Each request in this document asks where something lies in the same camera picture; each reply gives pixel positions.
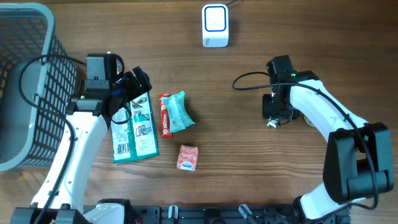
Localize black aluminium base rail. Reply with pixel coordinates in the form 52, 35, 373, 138
124, 203, 351, 224

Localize green white gum pack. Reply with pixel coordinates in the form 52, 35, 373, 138
267, 117, 279, 128

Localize large green white packet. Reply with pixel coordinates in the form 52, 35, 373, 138
111, 93, 159, 164

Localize green lid jar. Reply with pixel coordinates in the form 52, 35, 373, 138
304, 116, 315, 127

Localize light teal sachet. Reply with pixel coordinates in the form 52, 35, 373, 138
160, 91, 195, 133

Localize pink tissue pack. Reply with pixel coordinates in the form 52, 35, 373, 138
177, 145, 198, 172

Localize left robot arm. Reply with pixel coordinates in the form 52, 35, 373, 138
11, 53, 152, 223

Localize red chocolate bar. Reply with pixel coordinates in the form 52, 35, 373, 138
159, 93, 172, 139

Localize grey plastic mesh basket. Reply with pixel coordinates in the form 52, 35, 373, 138
1, 3, 78, 172

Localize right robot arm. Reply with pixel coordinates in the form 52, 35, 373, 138
262, 55, 394, 223

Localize white barcode scanner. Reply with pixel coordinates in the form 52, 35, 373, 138
201, 4, 229, 48

